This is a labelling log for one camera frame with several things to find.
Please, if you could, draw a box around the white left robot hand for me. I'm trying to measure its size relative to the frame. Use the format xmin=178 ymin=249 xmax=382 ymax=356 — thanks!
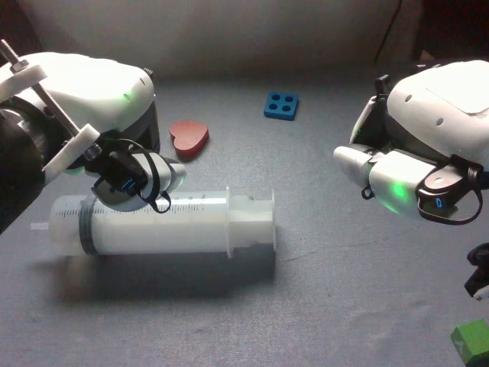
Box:
xmin=17 ymin=51 xmax=188 ymax=215

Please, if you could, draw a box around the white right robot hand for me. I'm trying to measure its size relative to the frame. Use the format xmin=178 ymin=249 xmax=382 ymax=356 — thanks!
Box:
xmin=333 ymin=60 xmax=489 ymax=227

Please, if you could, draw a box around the large translucent plastic syringe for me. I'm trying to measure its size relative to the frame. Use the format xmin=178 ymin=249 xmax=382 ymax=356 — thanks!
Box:
xmin=30 ymin=186 xmax=277 ymax=261

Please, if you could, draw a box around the red heart block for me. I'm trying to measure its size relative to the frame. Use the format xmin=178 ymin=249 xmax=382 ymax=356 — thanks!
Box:
xmin=168 ymin=119 xmax=210 ymax=158

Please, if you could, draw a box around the blue square four-hole block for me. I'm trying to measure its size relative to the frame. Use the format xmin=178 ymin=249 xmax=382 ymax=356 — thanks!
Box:
xmin=263 ymin=91 xmax=300 ymax=122

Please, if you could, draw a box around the grey table cloth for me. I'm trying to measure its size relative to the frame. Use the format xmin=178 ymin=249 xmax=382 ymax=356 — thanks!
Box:
xmin=0 ymin=74 xmax=489 ymax=367

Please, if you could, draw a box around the green block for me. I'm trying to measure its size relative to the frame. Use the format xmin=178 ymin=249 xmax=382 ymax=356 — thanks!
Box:
xmin=449 ymin=318 xmax=489 ymax=367

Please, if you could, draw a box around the thin black cable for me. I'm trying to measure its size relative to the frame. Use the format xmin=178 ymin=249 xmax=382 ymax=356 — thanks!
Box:
xmin=375 ymin=0 xmax=404 ymax=66

